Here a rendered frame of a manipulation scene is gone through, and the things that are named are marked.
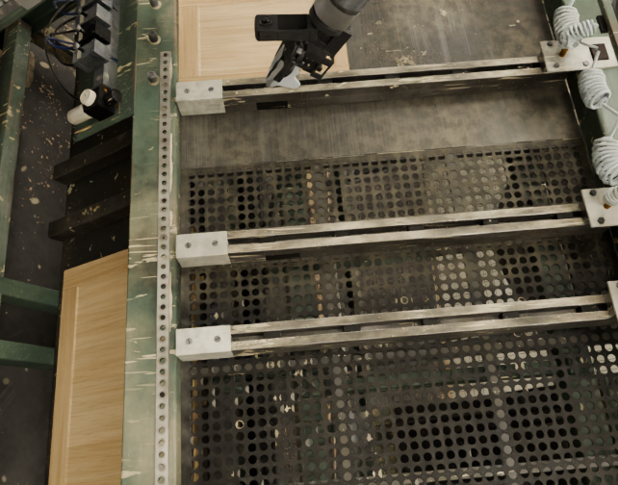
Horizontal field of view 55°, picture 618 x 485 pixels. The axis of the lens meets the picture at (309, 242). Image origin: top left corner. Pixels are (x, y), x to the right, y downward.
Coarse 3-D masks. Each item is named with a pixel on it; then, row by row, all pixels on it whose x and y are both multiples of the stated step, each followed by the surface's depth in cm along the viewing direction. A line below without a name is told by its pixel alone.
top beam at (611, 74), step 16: (544, 0) 179; (560, 0) 169; (576, 0) 168; (592, 0) 168; (592, 16) 166; (576, 80) 164; (608, 80) 158; (576, 96) 165; (592, 96) 156; (576, 112) 165; (592, 112) 156; (608, 112) 154; (592, 128) 157; (608, 128) 152; (592, 144) 158
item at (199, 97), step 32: (576, 32) 149; (448, 64) 164; (480, 64) 163; (512, 64) 164; (544, 64) 161; (576, 64) 159; (608, 64) 159; (192, 96) 160; (224, 96) 160; (256, 96) 161; (288, 96) 162; (320, 96) 164; (352, 96) 165; (384, 96) 166; (416, 96) 167
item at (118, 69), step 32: (64, 0) 179; (96, 0) 168; (128, 0) 178; (64, 32) 173; (96, 32) 163; (128, 32) 173; (64, 64) 168; (96, 64) 166; (128, 64) 168; (96, 96) 160; (128, 96) 164; (96, 128) 168
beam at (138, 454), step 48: (144, 0) 176; (144, 48) 169; (144, 96) 163; (144, 144) 158; (144, 192) 152; (144, 240) 148; (144, 288) 143; (144, 336) 139; (144, 384) 134; (144, 432) 131; (144, 480) 127
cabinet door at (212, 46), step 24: (192, 0) 180; (216, 0) 180; (240, 0) 180; (264, 0) 179; (288, 0) 180; (312, 0) 180; (192, 24) 176; (216, 24) 177; (240, 24) 177; (192, 48) 173; (216, 48) 173; (240, 48) 173; (264, 48) 173; (192, 72) 170; (216, 72) 170; (240, 72) 170; (264, 72) 170
